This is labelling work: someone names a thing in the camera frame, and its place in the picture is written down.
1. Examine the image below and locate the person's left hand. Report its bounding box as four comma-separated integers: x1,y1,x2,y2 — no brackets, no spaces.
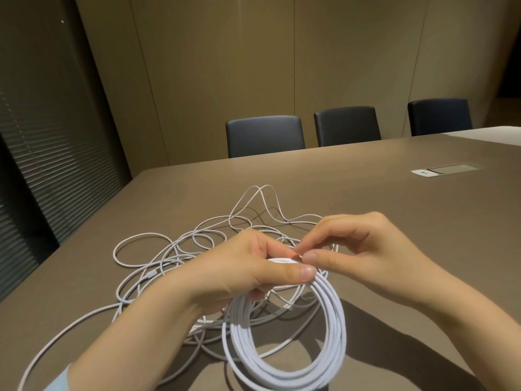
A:
177,230,318,318

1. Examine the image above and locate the person's right hand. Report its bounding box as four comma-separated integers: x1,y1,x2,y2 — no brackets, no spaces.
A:
294,211,445,309

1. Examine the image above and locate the white cable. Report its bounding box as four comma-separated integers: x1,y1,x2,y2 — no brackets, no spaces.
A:
221,256,347,391

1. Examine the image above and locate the pile of white cables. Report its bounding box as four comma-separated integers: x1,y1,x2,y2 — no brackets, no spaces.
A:
16,184,339,391

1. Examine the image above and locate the person's left forearm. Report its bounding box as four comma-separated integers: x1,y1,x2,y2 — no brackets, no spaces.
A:
42,280,204,391

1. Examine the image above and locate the brown table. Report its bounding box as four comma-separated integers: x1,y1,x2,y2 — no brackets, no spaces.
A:
0,132,521,391

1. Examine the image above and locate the white table socket panel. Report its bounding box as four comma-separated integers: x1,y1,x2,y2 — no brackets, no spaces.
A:
411,163,481,179

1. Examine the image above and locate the dark meeting chair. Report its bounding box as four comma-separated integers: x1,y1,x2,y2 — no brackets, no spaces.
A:
407,98,474,137
313,106,382,148
226,115,306,159

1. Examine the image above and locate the pale beige table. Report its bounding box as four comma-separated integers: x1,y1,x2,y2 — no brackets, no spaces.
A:
447,125,521,146

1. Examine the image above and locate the glass partition with grey blinds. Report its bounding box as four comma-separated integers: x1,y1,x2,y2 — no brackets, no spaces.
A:
0,0,131,302

